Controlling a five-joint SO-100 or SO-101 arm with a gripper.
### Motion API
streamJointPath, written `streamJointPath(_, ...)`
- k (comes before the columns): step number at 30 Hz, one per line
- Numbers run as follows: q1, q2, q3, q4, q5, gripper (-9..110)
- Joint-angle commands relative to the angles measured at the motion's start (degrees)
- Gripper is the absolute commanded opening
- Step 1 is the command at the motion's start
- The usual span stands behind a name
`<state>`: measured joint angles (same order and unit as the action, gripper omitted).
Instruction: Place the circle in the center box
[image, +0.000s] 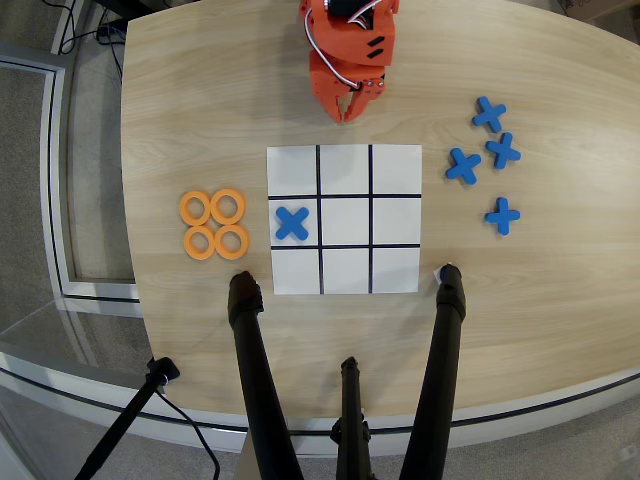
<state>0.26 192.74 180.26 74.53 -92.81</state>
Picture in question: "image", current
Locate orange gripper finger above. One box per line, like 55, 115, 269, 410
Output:
344, 78, 387, 124
322, 94, 347, 124

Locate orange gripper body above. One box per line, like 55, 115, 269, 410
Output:
308, 49, 389, 110

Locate orange foam ring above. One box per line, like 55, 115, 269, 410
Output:
182, 224, 218, 261
209, 188, 247, 225
213, 223, 251, 261
178, 189, 214, 226

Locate white tic-tac-toe paper board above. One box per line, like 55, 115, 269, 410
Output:
265, 143, 424, 296

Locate blue foam cross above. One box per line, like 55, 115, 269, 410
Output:
444, 147, 483, 185
483, 196, 522, 236
274, 205, 311, 241
484, 131, 522, 170
471, 95, 508, 134

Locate thick black tripod leg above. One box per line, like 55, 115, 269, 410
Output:
398, 263, 468, 480
227, 270, 306, 480

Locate thin black tripod leg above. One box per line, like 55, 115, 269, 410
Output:
329, 355, 374, 480

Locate black stand pole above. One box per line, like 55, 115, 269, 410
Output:
73, 356, 181, 480

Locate black floor cables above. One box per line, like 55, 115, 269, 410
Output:
52, 0, 126, 81

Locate grey metal glass frame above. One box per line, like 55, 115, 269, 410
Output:
0, 54, 144, 304

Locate black cable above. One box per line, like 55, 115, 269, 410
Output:
154, 389, 221, 480

